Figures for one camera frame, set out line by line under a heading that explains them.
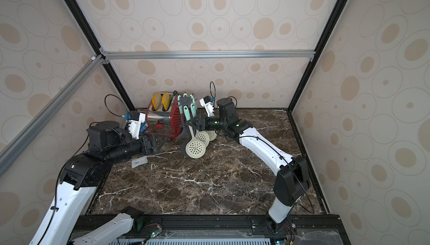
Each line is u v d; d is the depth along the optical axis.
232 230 0.73
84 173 0.39
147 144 0.52
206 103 0.69
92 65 0.83
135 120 0.53
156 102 0.97
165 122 0.95
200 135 0.88
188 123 0.71
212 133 1.02
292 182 0.44
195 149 0.85
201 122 0.66
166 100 0.97
